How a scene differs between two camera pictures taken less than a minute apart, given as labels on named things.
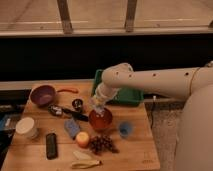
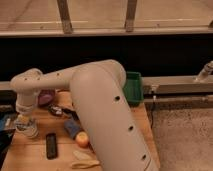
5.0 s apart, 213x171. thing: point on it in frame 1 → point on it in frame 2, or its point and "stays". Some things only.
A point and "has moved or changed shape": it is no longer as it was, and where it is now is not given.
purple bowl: (42, 94) stays
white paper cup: (26, 127) stays
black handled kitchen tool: (58, 111) stays
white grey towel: (99, 111) has moved or changed shape
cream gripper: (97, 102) → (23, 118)
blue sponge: (72, 128) stays
